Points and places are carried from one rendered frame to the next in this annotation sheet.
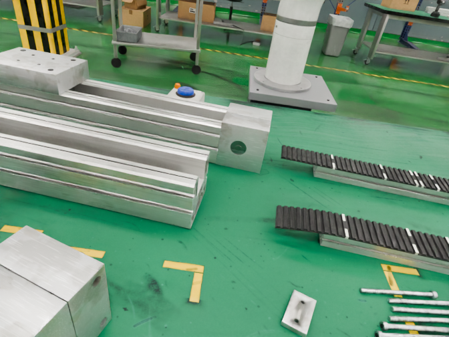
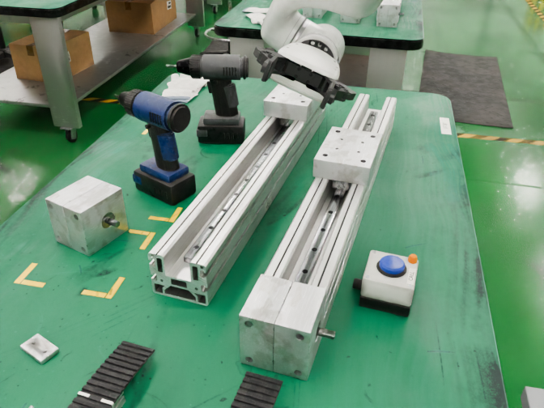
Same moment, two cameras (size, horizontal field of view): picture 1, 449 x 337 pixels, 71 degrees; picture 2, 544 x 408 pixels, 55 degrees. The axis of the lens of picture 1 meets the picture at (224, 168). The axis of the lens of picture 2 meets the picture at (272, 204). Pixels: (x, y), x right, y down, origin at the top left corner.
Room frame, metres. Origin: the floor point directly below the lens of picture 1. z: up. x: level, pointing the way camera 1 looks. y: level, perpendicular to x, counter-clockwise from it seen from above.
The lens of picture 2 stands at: (0.67, -0.56, 1.38)
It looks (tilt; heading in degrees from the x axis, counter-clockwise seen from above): 33 degrees down; 102
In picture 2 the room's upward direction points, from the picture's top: 1 degrees clockwise
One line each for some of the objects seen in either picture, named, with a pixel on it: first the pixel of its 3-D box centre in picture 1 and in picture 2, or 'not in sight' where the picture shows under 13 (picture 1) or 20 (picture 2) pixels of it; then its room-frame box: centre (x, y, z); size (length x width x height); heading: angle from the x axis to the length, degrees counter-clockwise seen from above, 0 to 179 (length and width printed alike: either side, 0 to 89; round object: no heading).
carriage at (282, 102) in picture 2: not in sight; (294, 104); (0.45, 0.68, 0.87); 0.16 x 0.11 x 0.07; 84
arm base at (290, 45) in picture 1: (288, 53); not in sight; (1.04, -0.14, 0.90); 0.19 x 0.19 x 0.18
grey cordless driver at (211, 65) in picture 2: not in sight; (209, 98); (0.24, 0.62, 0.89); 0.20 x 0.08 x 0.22; 12
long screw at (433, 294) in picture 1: (398, 292); not in sight; (0.28, -0.26, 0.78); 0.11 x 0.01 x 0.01; 96
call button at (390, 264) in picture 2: (185, 92); (392, 265); (0.72, 0.12, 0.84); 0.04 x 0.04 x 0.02
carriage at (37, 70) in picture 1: (39, 75); (348, 159); (0.61, 0.41, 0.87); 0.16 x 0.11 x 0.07; 84
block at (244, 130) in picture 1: (245, 134); (291, 327); (0.58, -0.03, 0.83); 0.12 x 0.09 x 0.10; 174
